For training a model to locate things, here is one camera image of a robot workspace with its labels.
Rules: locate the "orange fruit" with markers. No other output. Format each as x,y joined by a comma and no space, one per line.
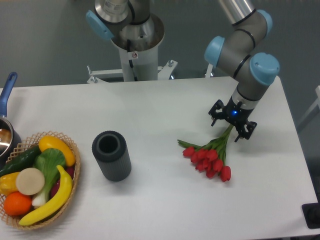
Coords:
16,204

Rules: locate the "yellow squash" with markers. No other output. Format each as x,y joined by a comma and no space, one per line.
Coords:
52,142

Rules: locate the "red tulip bouquet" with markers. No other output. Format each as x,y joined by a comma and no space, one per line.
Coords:
211,157

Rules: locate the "yellow bell pepper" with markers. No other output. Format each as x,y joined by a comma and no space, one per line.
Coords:
8,183

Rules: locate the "woven wicker basket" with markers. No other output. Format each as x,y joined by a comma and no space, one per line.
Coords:
26,144

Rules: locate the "yellow banana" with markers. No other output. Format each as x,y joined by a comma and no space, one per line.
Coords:
54,204

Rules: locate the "green bok choy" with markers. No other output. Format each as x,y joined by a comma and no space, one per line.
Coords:
47,163

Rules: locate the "white furniture leg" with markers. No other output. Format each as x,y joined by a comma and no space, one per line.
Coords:
310,113

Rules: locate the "beige round disc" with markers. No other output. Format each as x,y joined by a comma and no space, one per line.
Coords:
30,181

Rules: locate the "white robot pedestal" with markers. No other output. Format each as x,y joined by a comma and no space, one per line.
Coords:
136,66

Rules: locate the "dark red vegetable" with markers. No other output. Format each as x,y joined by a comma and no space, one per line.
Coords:
56,186

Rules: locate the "black device at edge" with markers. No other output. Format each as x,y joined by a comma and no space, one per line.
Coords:
311,212

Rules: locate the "dark green cucumber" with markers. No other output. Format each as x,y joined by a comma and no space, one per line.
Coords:
22,161

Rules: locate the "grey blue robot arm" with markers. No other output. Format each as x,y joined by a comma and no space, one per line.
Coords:
137,33

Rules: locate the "blue handled saucepan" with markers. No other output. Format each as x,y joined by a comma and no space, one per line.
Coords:
9,138

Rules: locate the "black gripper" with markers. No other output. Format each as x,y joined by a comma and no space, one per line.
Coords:
236,112

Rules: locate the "dark grey ribbed vase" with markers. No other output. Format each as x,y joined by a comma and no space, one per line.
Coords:
110,150

